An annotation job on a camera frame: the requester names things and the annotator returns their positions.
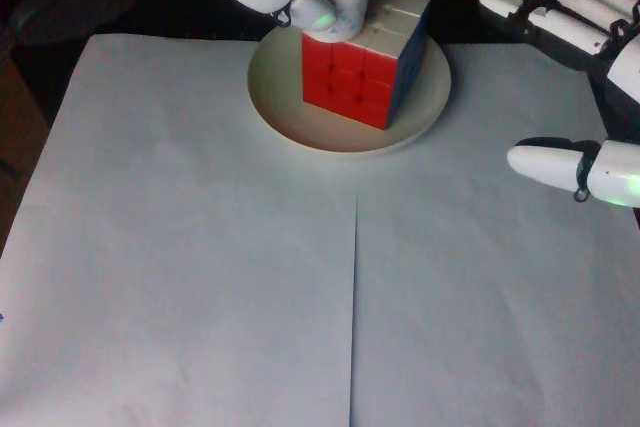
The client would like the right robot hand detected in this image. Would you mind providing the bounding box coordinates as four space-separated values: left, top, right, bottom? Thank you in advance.
478 0 640 209

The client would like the Rubik's cube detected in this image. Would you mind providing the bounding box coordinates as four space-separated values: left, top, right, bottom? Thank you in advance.
301 0 432 131

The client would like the white paper plate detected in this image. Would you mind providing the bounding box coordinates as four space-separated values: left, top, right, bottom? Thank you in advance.
248 0 453 159

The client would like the white paper sheet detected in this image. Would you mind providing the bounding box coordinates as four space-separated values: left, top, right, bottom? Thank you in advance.
0 34 357 427
349 41 640 427

